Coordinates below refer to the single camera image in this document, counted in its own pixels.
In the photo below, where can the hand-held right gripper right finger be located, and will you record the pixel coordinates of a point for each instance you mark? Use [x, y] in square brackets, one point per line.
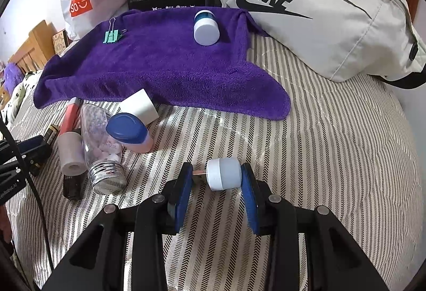
[250, 201]

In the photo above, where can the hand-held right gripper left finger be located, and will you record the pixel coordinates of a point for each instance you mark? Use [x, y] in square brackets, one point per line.
[183, 199]

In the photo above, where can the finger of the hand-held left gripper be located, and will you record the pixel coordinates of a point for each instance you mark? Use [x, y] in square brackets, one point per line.
[23, 166]
[31, 146]

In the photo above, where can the black and gold lighter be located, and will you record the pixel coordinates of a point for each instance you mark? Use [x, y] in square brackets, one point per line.
[50, 135]

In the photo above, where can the small white cap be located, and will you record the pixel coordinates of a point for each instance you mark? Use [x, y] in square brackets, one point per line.
[223, 174]

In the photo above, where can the grey tape roll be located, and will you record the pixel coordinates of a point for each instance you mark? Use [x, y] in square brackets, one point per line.
[70, 153]

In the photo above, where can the pink and white pen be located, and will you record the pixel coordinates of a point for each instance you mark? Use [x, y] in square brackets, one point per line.
[70, 114]

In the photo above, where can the clear bottle with silver cap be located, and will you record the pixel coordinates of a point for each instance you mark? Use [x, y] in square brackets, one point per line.
[98, 144]

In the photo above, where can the pink bottle with blue cap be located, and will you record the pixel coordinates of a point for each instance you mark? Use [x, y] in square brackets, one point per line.
[128, 133]

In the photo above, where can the white black spotted cloth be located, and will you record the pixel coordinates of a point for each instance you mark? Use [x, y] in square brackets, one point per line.
[16, 98]

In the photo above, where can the striped bed mattress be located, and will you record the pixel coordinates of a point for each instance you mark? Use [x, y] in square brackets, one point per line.
[332, 144]

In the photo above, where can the wooden headboard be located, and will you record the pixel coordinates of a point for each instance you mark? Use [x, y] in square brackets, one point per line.
[36, 44]

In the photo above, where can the green binder clip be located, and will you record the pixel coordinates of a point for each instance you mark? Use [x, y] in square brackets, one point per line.
[112, 37]

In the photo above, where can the purple towel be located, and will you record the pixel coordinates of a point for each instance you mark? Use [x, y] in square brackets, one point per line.
[166, 61]

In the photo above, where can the white jar with blue label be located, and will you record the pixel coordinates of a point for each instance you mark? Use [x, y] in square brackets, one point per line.
[206, 32]

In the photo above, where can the grey waist bag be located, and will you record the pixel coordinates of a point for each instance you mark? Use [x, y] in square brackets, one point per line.
[332, 28]

